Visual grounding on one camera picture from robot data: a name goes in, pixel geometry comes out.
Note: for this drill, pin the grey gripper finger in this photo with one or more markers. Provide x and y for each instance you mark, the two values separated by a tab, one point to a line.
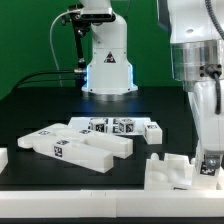
213	160

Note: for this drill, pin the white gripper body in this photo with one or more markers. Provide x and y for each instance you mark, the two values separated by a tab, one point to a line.
209	125

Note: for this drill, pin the white chair seat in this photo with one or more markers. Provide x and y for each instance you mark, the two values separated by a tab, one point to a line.
174	172

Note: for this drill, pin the white chair back frame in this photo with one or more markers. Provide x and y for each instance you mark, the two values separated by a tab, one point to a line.
86	148

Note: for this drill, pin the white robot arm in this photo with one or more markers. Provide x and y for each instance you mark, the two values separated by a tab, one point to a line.
197	53

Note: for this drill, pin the white tagged cube right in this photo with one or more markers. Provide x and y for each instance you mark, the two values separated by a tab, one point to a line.
126	125

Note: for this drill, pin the white tagged cube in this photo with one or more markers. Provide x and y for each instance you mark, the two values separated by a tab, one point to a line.
98	125
126	125

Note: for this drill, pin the white tagged flat plate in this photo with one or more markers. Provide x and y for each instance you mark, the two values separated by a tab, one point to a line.
111	124

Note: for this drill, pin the white tagged cube left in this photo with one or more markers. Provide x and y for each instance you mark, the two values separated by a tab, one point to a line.
98	125

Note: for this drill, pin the white front fence bar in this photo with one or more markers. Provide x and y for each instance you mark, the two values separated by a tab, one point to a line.
111	203

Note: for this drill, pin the white fence bar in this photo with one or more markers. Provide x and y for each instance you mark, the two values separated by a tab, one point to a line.
111	203
3	159

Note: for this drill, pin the white left fence bar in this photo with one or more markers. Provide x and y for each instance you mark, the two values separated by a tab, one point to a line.
3	159

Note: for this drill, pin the black rear camera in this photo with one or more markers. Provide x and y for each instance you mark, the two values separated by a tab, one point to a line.
97	15

